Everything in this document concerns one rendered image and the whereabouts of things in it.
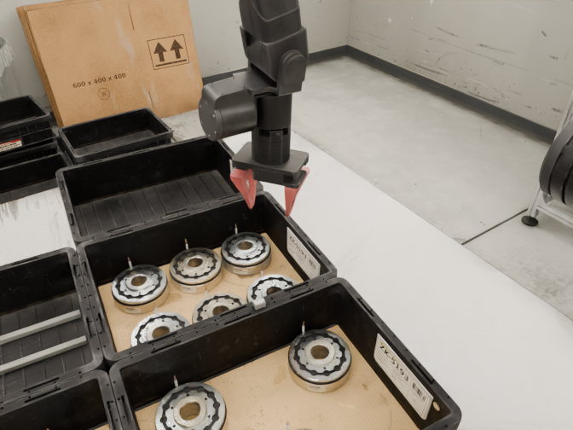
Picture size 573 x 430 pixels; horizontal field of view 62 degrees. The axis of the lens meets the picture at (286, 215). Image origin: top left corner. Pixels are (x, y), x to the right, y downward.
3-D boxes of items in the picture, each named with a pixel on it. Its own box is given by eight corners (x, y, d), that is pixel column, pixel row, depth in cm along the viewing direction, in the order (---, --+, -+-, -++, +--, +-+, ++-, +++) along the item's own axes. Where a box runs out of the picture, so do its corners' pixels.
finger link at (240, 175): (273, 224, 74) (274, 172, 69) (230, 215, 76) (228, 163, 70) (287, 201, 79) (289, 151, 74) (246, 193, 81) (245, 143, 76)
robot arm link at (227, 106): (309, 51, 59) (272, 26, 64) (226, 66, 53) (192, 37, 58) (298, 136, 67) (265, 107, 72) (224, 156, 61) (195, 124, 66)
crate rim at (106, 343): (267, 197, 106) (266, 188, 105) (341, 283, 85) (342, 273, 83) (77, 253, 91) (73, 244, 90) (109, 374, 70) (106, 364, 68)
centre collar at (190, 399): (199, 392, 73) (199, 389, 72) (212, 417, 69) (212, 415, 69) (168, 407, 71) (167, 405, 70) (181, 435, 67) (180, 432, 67)
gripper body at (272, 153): (296, 183, 69) (298, 136, 64) (230, 171, 71) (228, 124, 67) (309, 163, 74) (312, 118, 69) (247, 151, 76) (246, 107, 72)
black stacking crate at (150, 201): (220, 171, 133) (216, 135, 126) (267, 231, 112) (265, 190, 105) (69, 212, 118) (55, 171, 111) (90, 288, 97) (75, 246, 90)
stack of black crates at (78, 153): (163, 188, 246) (147, 106, 219) (187, 217, 226) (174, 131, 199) (83, 214, 228) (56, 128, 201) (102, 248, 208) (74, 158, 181)
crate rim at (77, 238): (217, 140, 127) (217, 132, 126) (266, 197, 106) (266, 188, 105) (57, 178, 112) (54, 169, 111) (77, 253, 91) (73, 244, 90)
